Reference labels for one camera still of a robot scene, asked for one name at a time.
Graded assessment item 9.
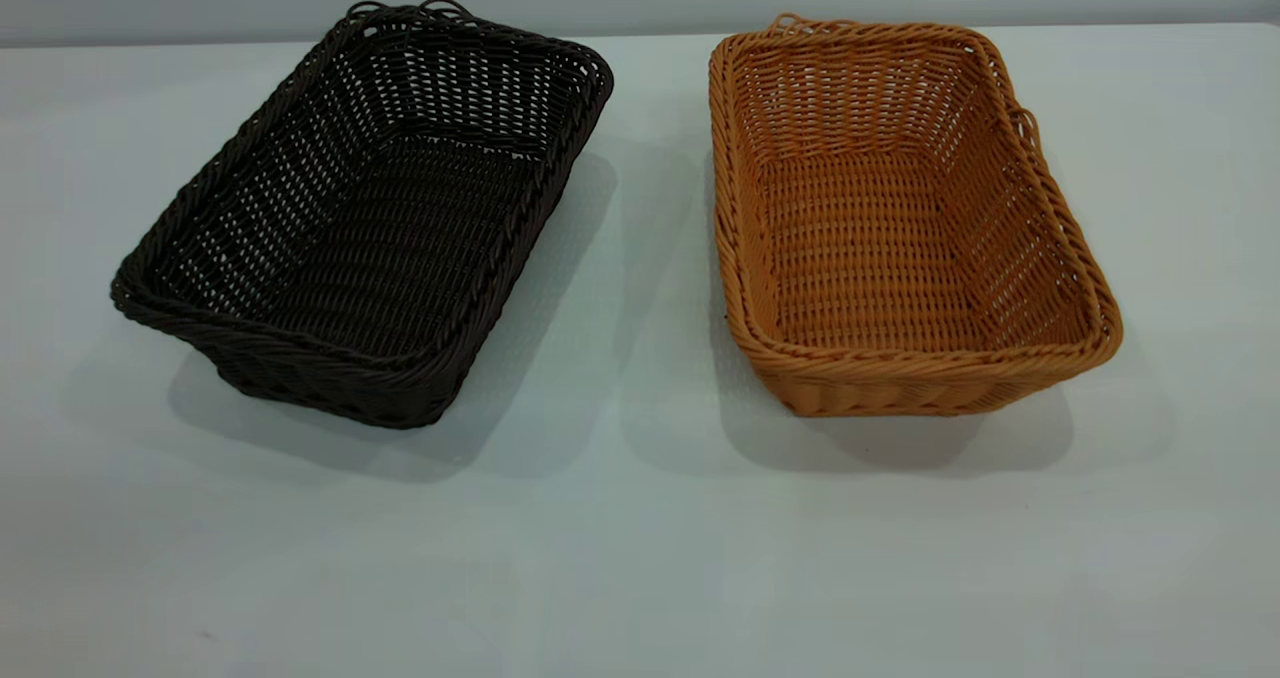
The orange wicker basket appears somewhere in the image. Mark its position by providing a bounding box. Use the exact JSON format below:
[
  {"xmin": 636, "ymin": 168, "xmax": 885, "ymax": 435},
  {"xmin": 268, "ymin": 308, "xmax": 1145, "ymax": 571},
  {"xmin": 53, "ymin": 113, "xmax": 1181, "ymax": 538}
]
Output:
[{"xmin": 708, "ymin": 14, "xmax": 1124, "ymax": 418}]

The black wicker basket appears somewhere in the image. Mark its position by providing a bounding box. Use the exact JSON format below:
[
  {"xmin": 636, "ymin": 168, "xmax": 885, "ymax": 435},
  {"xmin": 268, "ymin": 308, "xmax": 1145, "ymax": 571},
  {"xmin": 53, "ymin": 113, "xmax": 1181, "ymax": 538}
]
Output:
[{"xmin": 110, "ymin": 0, "xmax": 615, "ymax": 430}]

